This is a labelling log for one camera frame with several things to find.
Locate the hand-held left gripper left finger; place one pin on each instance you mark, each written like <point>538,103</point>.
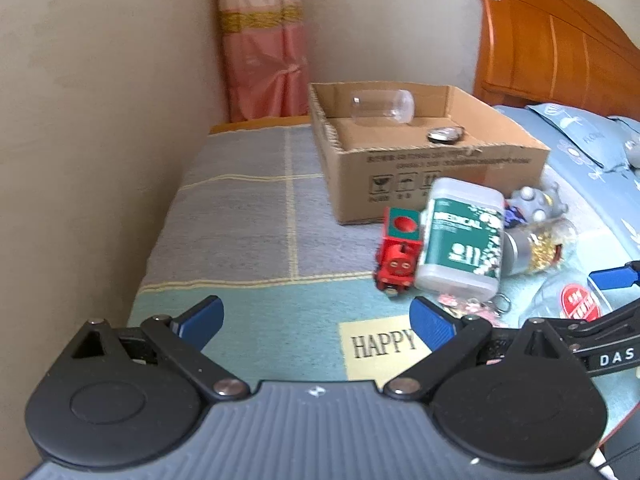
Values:
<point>202,316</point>

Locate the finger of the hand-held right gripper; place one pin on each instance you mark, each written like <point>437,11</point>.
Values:
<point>616,277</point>
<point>607,321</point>

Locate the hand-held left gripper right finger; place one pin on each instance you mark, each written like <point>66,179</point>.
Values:
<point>431,321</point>

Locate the clear container with red label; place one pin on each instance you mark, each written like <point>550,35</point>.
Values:
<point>570,300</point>

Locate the red toy train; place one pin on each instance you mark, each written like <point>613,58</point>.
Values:
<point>397,255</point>

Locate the glass jar with gold pieces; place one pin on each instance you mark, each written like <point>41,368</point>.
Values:
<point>542,247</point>

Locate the white green plastic box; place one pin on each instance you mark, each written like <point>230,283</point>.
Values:
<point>460,240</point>

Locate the grey toy figure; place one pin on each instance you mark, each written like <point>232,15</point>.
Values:
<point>537,202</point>

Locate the brown cardboard box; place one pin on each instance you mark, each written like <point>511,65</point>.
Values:
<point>450,172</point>

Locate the clear plastic jar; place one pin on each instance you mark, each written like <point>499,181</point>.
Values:
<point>380,106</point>

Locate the blue floral pillow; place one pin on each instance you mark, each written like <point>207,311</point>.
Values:
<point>590,200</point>

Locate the checked patchwork blanket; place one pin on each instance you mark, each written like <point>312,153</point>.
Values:
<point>240,210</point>

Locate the grey plush toy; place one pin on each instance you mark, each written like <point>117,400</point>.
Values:
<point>633,152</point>

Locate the round silver metal object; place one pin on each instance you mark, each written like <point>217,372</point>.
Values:
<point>442,135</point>

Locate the wooden bed headboard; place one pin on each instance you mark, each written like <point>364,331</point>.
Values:
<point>545,45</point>

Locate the pink curtain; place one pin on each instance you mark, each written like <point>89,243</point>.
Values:
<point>262,60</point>

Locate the wooden bed rail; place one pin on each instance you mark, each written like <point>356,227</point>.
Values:
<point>260,124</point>

